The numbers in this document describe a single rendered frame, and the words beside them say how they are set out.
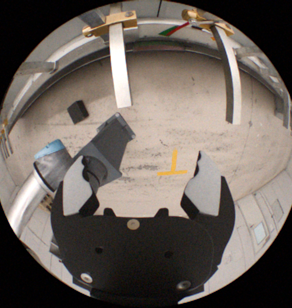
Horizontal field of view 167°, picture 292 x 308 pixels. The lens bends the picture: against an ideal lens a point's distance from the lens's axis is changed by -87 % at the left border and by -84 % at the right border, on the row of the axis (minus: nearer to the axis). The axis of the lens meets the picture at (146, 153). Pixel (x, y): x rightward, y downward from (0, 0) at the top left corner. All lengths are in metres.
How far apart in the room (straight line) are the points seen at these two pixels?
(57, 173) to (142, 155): 0.99
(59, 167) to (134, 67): 0.97
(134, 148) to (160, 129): 0.34
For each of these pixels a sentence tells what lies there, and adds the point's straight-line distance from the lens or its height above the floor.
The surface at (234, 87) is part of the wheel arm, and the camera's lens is 0.27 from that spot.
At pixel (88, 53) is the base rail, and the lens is 0.44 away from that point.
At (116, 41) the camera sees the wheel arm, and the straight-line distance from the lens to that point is 0.27.
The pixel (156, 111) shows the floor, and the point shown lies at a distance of 1.07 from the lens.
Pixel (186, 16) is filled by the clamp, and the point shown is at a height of 0.85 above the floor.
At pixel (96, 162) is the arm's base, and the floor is 0.63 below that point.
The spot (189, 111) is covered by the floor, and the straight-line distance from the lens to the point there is 1.15.
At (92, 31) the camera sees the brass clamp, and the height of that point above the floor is 0.82.
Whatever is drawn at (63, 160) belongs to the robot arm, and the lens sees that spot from 0.43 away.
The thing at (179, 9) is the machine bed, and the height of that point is 0.72.
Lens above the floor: 1.05
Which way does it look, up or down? 59 degrees down
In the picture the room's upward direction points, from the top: 178 degrees clockwise
